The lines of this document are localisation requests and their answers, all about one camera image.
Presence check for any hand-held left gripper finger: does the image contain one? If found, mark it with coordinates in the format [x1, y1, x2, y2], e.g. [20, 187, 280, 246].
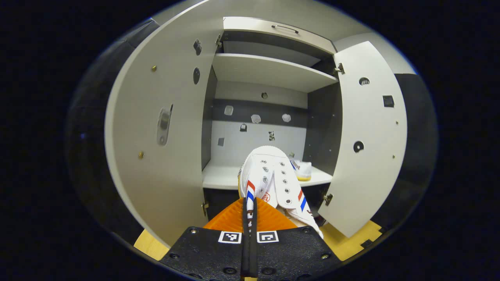
[249, 197, 343, 281]
[160, 197, 250, 281]

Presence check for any white canvas shoe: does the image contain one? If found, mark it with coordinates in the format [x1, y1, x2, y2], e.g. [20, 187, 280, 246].
[289, 154, 312, 182]
[237, 146, 324, 238]

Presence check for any white cabinet door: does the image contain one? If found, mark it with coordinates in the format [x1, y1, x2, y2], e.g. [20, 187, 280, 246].
[104, 16, 224, 247]
[317, 41, 408, 238]

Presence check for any grey white shoe cabinet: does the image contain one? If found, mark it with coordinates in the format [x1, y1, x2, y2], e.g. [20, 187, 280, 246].
[201, 16, 339, 223]

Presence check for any white cabinet shelf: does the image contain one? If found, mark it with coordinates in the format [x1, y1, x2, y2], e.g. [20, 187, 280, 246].
[212, 53, 339, 93]
[202, 158, 333, 190]

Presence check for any white cabinet drawer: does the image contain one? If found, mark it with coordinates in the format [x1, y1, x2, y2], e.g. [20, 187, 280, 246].
[223, 16, 337, 54]

